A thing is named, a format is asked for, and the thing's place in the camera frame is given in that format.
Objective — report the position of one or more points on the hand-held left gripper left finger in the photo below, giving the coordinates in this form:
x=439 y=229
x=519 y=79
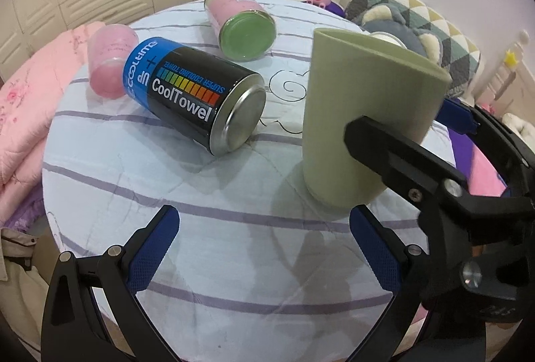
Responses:
x=151 y=251

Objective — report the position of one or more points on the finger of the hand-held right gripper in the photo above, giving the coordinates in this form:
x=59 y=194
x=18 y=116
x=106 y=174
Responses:
x=457 y=114
x=393 y=157

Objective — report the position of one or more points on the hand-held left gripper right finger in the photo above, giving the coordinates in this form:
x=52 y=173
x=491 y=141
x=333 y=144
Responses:
x=376 y=251

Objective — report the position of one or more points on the green cup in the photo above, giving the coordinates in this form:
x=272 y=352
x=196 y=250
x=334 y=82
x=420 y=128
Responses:
x=368 y=107

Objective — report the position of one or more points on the purple sheet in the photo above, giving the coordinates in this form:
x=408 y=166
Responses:
x=468 y=161

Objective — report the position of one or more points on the triangle pattern pillow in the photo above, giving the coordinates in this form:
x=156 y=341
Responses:
x=439 y=21

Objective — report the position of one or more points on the grey and cream plush toy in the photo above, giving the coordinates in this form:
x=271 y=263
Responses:
x=399 y=27

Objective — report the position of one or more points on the beige cloth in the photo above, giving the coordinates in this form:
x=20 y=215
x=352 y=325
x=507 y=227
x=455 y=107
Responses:
x=19 y=274

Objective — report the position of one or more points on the black and blue can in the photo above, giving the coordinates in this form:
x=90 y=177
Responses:
x=188 y=94

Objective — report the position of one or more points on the pink floral blanket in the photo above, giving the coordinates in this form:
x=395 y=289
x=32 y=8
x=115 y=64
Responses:
x=25 y=115

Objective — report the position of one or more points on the pink jar with green lid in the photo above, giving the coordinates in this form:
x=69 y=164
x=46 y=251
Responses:
x=240 y=17

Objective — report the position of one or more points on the white bed rail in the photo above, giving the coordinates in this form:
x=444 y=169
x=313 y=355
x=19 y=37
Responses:
x=508 y=71

